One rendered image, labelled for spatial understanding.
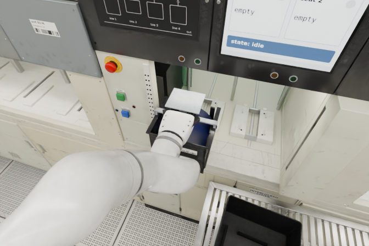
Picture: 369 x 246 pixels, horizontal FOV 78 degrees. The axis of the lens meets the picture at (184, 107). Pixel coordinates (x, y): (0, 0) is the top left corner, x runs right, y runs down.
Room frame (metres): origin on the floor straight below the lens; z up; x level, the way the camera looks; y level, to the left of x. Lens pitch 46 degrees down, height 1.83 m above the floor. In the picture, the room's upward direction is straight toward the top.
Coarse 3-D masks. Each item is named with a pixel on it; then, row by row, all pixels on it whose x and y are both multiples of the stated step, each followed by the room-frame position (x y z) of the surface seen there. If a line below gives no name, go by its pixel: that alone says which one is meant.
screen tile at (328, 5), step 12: (300, 0) 0.51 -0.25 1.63; (312, 0) 0.50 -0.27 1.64; (324, 0) 0.49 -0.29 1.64; (336, 0) 0.49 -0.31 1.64; (360, 0) 0.47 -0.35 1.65; (300, 12) 0.50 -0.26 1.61; (312, 12) 0.50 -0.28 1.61; (324, 12) 0.49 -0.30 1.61; (336, 12) 0.48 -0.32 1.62; (348, 12) 0.48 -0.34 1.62; (288, 24) 0.51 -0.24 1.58; (300, 24) 0.50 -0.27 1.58; (336, 24) 0.48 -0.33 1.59; (348, 24) 0.47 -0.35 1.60; (288, 36) 0.50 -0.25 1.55; (300, 36) 0.50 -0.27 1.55; (312, 36) 0.49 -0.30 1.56; (324, 36) 0.48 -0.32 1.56; (336, 36) 0.48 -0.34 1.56
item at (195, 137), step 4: (196, 124) 0.55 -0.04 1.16; (196, 128) 0.55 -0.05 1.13; (200, 128) 0.55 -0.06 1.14; (192, 132) 0.56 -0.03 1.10; (196, 132) 0.55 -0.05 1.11; (200, 132) 0.55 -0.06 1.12; (204, 132) 0.54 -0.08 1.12; (192, 136) 0.55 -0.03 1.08; (196, 136) 0.55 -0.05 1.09; (200, 136) 0.55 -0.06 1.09; (204, 136) 0.54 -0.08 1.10; (188, 140) 0.56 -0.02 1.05; (192, 140) 0.55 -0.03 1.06; (196, 140) 0.55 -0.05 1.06; (200, 140) 0.54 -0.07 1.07; (204, 140) 0.54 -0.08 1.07; (200, 144) 0.54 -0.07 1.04; (204, 144) 0.54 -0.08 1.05
